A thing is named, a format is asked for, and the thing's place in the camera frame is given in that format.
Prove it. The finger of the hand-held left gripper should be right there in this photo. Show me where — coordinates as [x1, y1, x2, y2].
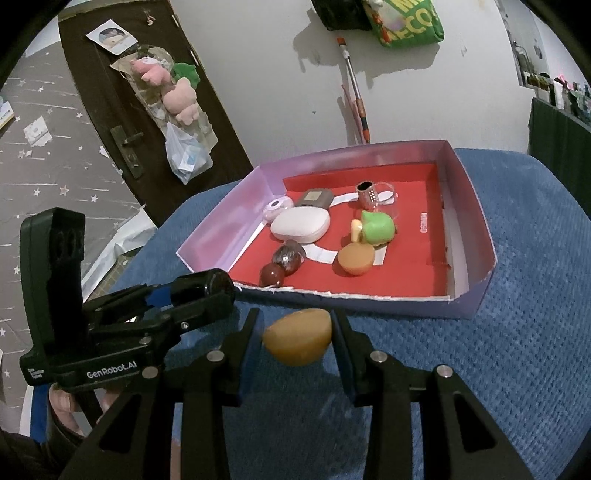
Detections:
[83, 282, 178, 319]
[92, 295, 232, 347]

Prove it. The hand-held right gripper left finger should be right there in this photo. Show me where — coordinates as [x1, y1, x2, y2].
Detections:
[58, 307, 262, 480]

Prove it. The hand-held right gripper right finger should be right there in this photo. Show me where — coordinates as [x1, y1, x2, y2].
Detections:
[330, 308, 522, 480]

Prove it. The black cylinder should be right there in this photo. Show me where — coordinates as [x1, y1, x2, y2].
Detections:
[171, 269, 235, 324]

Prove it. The orange half sphere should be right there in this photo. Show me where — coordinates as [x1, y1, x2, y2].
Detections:
[335, 242, 376, 277]
[262, 309, 333, 367]

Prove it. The dark red ball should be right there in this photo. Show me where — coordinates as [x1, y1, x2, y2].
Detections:
[259, 263, 286, 288]

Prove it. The dark glittery ball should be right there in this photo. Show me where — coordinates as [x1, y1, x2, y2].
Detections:
[272, 240, 308, 277]

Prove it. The pink cardboard box red inside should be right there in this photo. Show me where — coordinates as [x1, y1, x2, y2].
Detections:
[176, 140, 497, 320]

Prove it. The green capped toy figure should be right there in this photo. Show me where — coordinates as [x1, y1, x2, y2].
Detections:
[350, 210, 397, 245]

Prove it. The white oval case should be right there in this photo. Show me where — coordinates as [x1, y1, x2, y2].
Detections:
[270, 206, 331, 242]

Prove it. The lavender earbud case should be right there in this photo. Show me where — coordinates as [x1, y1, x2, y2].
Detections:
[262, 196, 294, 223]

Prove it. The studded cylinder holder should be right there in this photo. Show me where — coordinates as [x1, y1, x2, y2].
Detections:
[356, 181, 380, 212]

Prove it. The grey rectangular case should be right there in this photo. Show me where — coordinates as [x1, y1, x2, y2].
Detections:
[295, 188, 335, 209]

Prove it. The clear plastic dome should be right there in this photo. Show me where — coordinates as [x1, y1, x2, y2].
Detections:
[374, 182, 400, 217]

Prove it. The person's left hand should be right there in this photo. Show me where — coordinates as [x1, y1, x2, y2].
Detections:
[48, 383, 121, 439]

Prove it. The white paper sheet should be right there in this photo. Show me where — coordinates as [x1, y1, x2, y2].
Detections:
[81, 203, 158, 296]

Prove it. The clear plastic bag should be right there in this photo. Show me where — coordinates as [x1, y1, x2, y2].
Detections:
[165, 122, 214, 185]

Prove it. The bag of pink plush toys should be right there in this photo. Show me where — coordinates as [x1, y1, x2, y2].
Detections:
[110, 44, 219, 158]

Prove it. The dark brown door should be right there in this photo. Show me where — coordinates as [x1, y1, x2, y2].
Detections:
[58, 0, 254, 227]

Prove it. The pink plush toy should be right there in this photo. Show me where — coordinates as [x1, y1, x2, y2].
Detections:
[161, 78, 200, 124]
[129, 56, 171, 88]

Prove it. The green plush toy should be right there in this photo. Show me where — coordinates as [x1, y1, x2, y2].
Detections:
[172, 62, 200, 88]

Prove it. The round picture door sticker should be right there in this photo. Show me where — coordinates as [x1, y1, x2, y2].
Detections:
[85, 19, 139, 57]

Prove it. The dark green covered table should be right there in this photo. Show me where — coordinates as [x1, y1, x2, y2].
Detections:
[526, 97, 591, 195]

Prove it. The green shopping bag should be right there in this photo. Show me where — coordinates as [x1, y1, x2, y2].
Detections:
[367, 0, 445, 47]

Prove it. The black bag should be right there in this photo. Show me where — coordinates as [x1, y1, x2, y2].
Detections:
[311, 0, 375, 32]

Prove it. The row of small bottles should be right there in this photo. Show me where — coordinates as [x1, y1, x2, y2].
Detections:
[524, 71, 591, 125]

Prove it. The brass door handle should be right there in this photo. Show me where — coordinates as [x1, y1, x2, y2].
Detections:
[110, 126, 145, 179]

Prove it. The metal mop handle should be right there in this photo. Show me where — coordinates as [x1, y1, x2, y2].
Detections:
[336, 38, 372, 144]

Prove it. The wall mirror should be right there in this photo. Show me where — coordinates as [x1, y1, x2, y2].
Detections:
[508, 18, 552, 90]

